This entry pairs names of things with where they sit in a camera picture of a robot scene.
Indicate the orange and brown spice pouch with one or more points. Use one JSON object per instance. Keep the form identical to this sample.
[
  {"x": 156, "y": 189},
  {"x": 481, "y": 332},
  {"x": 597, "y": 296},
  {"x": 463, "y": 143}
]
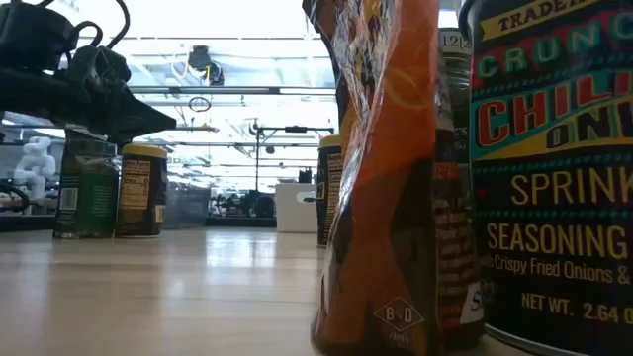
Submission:
[{"x": 381, "y": 198}]

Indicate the yellow-lid black seasoning jar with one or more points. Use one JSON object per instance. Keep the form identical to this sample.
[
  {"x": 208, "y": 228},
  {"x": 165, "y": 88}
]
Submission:
[
  {"x": 554, "y": 198},
  {"x": 141, "y": 193},
  {"x": 330, "y": 198}
]

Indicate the green-lid oregano glass jar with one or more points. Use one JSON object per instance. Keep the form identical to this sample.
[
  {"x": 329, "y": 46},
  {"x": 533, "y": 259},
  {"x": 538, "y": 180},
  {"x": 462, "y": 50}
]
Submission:
[
  {"x": 94, "y": 198},
  {"x": 452, "y": 237}
]

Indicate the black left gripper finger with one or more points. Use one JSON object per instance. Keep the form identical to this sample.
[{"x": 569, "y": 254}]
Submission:
[{"x": 99, "y": 114}]

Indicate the black gantry frame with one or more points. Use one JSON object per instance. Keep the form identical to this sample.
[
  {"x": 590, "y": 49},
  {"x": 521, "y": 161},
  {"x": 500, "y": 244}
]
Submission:
[{"x": 296, "y": 129}]

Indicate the white plastic bin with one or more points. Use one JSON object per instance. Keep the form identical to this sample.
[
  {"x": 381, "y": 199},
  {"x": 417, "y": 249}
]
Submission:
[{"x": 292, "y": 212}]

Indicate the long horizontal light bar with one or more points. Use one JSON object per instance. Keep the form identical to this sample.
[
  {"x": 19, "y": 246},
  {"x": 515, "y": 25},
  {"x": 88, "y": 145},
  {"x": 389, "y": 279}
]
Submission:
[{"x": 222, "y": 90}]

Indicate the black aluminium table frame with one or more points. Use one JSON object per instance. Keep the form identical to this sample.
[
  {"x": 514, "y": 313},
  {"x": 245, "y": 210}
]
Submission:
[{"x": 237, "y": 222}]

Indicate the white robot figure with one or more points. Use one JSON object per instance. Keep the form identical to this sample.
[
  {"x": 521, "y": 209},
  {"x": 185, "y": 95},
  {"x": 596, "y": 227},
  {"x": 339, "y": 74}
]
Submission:
[{"x": 34, "y": 165}]

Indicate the black distant robot rig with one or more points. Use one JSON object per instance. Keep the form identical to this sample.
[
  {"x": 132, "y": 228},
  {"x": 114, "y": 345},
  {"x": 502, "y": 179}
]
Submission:
[{"x": 262, "y": 205}]

